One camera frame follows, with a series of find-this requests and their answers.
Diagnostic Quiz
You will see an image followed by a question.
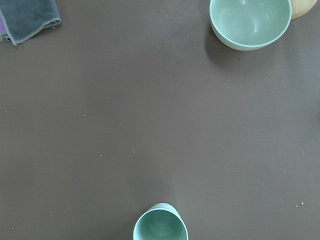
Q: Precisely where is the wooden stand base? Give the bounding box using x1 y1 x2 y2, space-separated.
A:
290 0 317 20

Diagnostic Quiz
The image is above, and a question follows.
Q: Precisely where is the grey cloth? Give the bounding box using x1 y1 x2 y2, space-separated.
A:
0 0 62 46

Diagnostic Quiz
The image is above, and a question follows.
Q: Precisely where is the green bowl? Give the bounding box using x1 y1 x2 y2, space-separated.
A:
209 0 292 51

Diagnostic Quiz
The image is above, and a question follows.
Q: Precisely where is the purple cloth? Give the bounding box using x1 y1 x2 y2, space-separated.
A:
0 17 7 41

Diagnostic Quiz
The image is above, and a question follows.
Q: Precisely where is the green cup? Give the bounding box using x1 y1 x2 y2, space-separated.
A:
132 203 189 240

